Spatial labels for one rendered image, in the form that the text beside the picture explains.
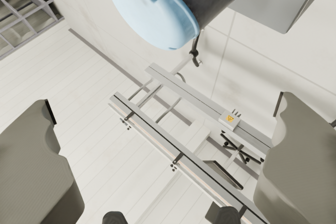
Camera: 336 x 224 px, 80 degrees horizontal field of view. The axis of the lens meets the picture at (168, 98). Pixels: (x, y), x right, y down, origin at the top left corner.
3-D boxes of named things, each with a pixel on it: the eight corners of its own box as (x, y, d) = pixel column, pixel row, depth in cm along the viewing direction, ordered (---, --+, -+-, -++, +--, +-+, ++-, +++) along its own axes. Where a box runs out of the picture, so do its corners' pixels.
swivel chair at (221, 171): (222, 142, 316) (180, 195, 283) (222, 121, 266) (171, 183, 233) (262, 168, 281) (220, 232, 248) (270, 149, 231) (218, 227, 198)
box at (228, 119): (241, 118, 137) (233, 128, 134) (239, 122, 141) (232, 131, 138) (226, 109, 142) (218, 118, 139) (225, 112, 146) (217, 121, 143)
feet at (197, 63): (206, 25, 164) (195, 35, 160) (203, 65, 207) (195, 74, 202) (198, 22, 168) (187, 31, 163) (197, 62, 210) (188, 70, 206)
